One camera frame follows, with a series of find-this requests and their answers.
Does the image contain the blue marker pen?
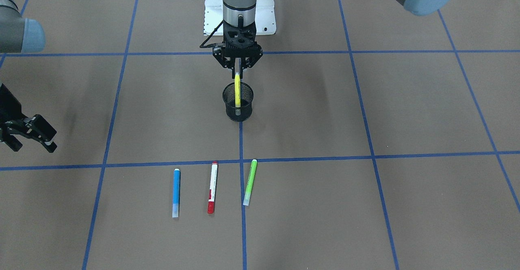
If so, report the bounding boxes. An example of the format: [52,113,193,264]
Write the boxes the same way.
[171,168,181,218]

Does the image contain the green highlighter pen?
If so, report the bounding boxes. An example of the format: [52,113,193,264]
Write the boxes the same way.
[242,159,258,206]

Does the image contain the blue tape grid lines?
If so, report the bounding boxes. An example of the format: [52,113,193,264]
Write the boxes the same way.
[0,0,520,270]

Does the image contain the brown paper table cover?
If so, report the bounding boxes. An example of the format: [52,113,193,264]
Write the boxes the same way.
[0,0,520,270]

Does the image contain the black mesh pen cup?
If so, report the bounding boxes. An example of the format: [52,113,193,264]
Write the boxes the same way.
[222,82,254,122]

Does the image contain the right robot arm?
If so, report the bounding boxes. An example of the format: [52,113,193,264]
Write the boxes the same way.
[0,0,57,153]

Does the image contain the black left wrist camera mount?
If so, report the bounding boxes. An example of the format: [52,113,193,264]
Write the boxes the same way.
[224,28,256,49]

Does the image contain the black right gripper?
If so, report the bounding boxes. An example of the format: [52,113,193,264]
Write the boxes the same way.
[0,83,57,153]

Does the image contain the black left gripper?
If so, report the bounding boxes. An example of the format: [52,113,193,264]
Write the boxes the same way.
[213,22,263,79]

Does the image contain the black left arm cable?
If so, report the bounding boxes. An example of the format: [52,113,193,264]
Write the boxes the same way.
[199,20,225,50]

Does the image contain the red white marker pen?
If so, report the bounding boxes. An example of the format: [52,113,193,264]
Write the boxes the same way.
[207,161,219,214]

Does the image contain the yellow highlighter pen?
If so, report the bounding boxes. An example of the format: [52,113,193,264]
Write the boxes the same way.
[234,73,241,109]

